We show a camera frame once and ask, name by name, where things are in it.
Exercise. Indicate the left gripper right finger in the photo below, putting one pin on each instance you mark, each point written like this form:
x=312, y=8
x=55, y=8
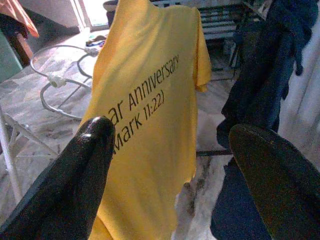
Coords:
x=282, y=180

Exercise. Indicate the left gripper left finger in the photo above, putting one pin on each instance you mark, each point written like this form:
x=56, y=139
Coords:
x=65, y=180

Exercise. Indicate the white shirt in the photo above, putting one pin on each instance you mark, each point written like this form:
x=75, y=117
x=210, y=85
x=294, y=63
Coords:
x=305, y=100

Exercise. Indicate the white folding chair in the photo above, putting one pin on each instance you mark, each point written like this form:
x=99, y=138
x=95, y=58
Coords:
x=12, y=150

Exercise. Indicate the yellow printed T-shirt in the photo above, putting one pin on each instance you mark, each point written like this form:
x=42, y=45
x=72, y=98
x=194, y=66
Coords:
x=150, y=150

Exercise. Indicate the navy blue shirt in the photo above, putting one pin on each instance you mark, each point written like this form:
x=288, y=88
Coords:
x=265, y=75

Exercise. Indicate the green storage bin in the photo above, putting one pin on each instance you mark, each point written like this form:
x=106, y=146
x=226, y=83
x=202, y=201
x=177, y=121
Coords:
x=8, y=60

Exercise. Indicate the orange hanging towel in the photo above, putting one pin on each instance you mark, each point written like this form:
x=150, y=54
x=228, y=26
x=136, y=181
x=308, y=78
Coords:
x=22, y=15

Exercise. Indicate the dark purple bag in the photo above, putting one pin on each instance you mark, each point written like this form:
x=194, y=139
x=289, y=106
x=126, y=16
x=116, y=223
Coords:
x=111, y=15

